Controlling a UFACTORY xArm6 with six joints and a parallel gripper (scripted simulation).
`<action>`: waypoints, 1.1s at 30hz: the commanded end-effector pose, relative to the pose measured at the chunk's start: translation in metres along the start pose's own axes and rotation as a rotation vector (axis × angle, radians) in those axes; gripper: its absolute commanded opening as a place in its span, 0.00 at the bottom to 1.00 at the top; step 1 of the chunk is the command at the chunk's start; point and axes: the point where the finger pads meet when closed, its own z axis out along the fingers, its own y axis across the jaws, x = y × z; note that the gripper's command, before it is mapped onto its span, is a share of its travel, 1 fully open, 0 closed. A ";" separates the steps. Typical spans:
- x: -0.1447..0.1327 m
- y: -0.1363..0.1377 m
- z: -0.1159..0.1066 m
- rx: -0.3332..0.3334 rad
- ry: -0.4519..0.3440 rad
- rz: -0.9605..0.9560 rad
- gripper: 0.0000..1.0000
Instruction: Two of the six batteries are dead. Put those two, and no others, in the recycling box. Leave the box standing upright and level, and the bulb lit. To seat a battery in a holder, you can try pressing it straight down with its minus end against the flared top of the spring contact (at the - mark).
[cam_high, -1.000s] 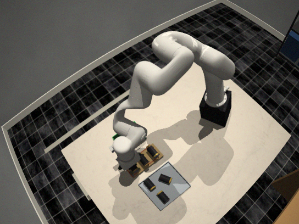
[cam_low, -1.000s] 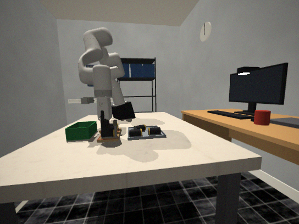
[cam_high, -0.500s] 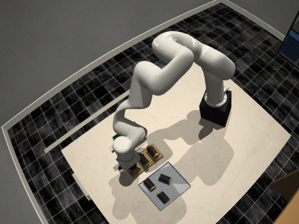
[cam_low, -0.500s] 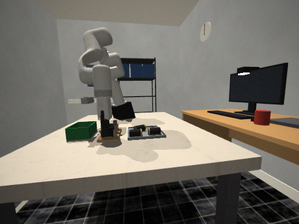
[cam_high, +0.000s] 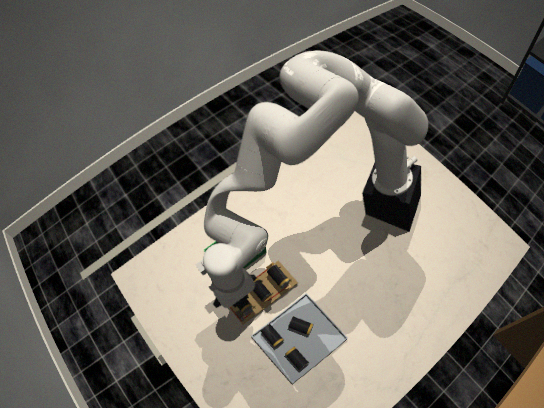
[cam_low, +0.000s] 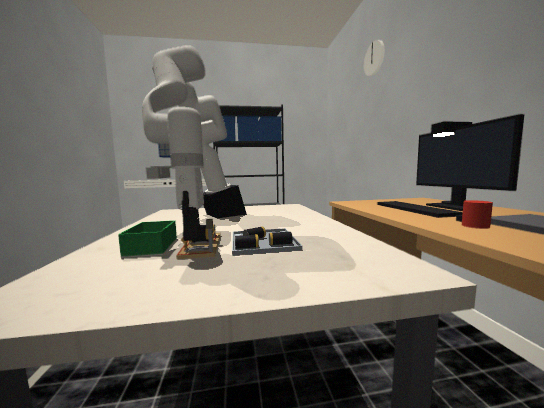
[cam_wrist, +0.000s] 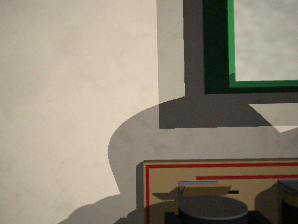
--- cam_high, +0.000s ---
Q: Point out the black battery with gold end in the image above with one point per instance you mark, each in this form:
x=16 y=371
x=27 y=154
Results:
x=244 y=305
x=296 y=358
x=272 y=335
x=300 y=325
x=277 y=275
x=260 y=290

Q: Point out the tan battery board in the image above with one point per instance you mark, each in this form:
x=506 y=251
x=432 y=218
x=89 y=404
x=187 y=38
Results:
x=274 y=289

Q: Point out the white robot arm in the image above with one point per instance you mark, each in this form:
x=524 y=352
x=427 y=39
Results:
x=273 y=134

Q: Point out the green open-top box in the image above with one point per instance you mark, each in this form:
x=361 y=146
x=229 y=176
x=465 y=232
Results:
x=249 y=263

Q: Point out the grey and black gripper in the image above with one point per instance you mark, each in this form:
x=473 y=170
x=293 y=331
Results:
x=229 y=299

